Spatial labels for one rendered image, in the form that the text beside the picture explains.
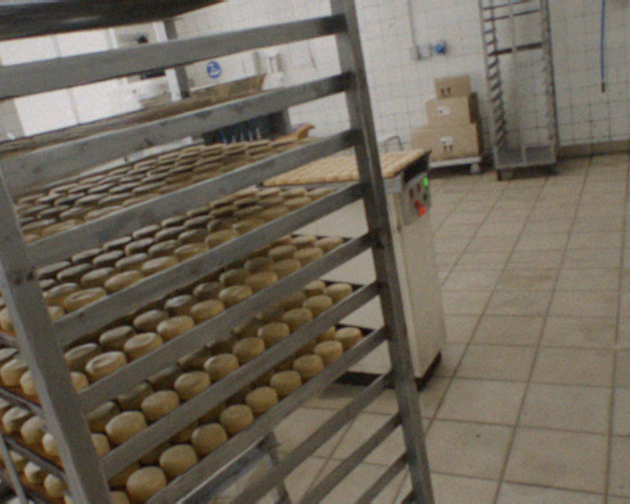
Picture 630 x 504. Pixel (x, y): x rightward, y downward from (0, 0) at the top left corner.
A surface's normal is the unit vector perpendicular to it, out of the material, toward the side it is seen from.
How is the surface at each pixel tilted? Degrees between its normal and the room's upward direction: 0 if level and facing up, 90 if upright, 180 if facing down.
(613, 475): 0
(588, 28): 90
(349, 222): 90
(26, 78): 90
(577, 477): 0
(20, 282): 90
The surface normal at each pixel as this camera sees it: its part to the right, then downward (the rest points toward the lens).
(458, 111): -0.47, 0.33
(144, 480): -0.19, -0.94
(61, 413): 0.74, 0.06
